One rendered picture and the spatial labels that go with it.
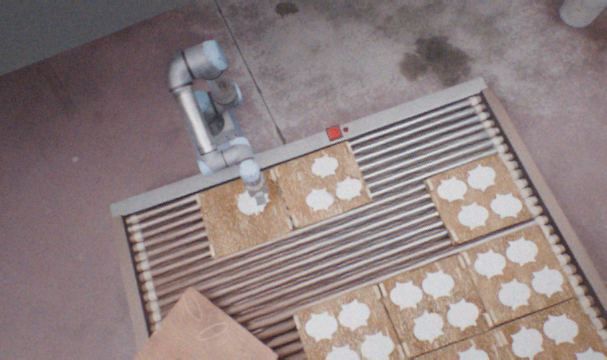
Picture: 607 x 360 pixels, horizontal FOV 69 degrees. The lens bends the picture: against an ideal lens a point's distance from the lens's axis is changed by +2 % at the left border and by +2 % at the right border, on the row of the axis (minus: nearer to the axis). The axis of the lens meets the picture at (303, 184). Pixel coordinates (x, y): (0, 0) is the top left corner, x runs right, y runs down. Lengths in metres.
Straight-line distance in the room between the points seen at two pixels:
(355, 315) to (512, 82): 2.38
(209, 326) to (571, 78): 3.18
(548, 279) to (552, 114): 1.75
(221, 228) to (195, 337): 0.52
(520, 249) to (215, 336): 1.45
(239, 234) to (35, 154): 2.16
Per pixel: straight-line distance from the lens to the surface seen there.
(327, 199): 2.16
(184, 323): 2.08
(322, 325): 2.08
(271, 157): 2.29
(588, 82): 4.04
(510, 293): 2.25
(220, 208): 2.22
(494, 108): 2.51
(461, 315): 2.18
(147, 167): 3.48
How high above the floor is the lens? 3.03
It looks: 72 degrees down
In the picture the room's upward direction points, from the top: 8 degrees counter-clockwise
